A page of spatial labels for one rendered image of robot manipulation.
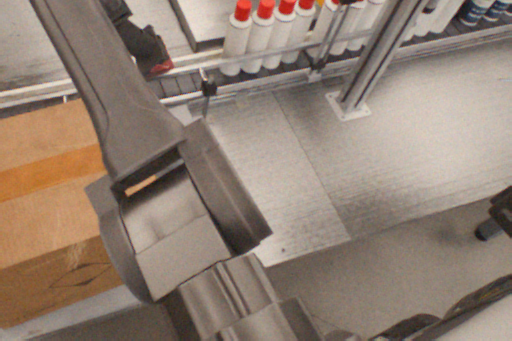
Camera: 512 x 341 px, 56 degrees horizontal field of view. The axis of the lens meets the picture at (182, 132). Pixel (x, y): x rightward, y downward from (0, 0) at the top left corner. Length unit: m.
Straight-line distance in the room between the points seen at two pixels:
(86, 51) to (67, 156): 0.40
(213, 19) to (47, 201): 0.76
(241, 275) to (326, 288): 1.66
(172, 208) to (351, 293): 1.68
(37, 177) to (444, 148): 0.95
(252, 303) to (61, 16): 0.25
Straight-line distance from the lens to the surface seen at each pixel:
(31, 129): 0.78
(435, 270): 2.15
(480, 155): 1.34
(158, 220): 0.32
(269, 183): 1.08
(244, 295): 0.28
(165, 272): 0.30
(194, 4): 1.34
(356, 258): 2.02
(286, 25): 1.10
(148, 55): 1.01
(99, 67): 0.36
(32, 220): 0.71
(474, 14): 1.54
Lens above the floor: 1.75
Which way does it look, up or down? 56 degrees down
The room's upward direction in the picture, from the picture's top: 7 degrees clockwise
